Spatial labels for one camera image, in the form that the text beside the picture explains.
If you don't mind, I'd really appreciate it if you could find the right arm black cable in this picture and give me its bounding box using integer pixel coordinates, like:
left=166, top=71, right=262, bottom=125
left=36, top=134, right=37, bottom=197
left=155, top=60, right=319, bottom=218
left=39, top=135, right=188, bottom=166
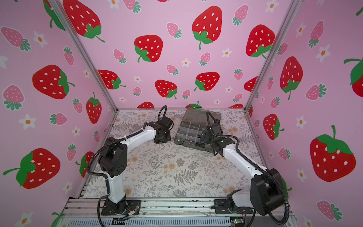
left=206, top=111, right=290, bottom=226

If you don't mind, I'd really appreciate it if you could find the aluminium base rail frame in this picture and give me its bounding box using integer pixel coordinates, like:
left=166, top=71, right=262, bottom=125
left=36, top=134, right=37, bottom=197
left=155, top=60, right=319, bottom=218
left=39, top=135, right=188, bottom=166
left=56, top=197, right=298, bottom=227

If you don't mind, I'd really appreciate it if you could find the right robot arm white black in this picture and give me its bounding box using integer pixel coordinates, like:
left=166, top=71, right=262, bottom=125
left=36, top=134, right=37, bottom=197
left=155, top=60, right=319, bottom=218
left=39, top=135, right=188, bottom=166
left=208, top=123, right=290, bottom=225

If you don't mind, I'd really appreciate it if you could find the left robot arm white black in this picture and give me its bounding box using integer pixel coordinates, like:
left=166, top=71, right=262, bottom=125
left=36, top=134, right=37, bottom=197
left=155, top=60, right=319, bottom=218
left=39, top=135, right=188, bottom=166
left=98, top=116, right=174, bottom=204

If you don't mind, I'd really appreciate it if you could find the grey plastic compartment box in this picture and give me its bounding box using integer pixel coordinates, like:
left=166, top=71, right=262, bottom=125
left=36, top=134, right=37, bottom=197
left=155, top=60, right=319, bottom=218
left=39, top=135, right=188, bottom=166
left=174, top=107, right=216, bottom=155

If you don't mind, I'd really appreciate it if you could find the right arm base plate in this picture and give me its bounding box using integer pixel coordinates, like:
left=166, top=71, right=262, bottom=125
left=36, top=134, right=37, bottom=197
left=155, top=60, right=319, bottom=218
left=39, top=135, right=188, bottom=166
left=210, top=199, right=253, bottom=214

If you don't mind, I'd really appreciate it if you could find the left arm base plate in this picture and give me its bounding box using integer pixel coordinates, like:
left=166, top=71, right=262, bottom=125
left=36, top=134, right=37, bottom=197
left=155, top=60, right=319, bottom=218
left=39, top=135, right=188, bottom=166
left=101, top=199, right=141, bottom=216

